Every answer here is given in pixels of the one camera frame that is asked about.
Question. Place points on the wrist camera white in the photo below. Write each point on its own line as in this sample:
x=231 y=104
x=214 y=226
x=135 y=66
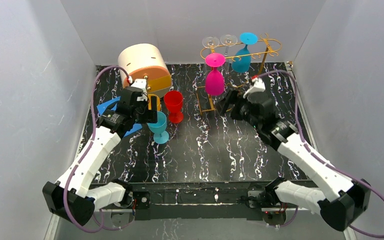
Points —
x=141 y=83
x=256 y=85

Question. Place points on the clear wine glass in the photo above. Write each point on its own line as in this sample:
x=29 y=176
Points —
x=210 y=43
x=228 y=40

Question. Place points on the clear wine glass right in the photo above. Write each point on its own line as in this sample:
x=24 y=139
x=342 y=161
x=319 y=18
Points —
x=228 y=40

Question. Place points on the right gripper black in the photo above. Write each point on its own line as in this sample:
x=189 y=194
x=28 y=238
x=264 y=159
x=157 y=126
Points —
x=235 y=105

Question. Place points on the yellow wine glass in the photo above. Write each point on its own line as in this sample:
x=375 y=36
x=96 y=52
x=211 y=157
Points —
x=154 y=102

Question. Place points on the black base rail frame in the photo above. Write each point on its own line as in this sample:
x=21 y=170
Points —
x=156 y=200

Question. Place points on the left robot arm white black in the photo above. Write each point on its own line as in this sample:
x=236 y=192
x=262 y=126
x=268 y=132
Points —
x=92 y=162

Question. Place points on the gold wire glass rack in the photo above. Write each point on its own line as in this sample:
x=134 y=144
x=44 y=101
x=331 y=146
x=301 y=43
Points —
x=265 y=46

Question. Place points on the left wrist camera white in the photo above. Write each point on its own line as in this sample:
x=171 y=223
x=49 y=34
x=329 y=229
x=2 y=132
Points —
x=141 y=83

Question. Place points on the white cylindrical drawer box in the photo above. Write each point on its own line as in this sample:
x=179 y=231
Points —
x=144 y=61

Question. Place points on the magenta wine glass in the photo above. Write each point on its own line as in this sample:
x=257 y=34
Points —
x=215 y=82

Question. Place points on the blue flat sheet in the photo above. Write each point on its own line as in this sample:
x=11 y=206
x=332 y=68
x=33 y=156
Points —
x=113 y=102

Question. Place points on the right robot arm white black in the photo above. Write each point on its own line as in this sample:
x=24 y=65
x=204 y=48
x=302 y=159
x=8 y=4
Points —
x=339 y=200

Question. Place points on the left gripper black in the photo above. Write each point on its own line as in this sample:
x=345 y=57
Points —
x=148 y=108

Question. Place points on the clear wine glass left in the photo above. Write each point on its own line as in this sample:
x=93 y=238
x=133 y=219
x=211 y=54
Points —
x=210 y=43

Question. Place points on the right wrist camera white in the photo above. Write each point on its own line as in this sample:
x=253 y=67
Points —
x=256 y=85

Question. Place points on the red wine glass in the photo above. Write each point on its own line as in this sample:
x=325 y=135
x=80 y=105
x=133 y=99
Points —
x=173 y=101

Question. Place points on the light blue wine glass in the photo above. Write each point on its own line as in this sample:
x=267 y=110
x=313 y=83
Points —
x=160 y=135

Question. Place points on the teal wine glass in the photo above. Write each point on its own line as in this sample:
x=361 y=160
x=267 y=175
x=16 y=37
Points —
x=242 y=60

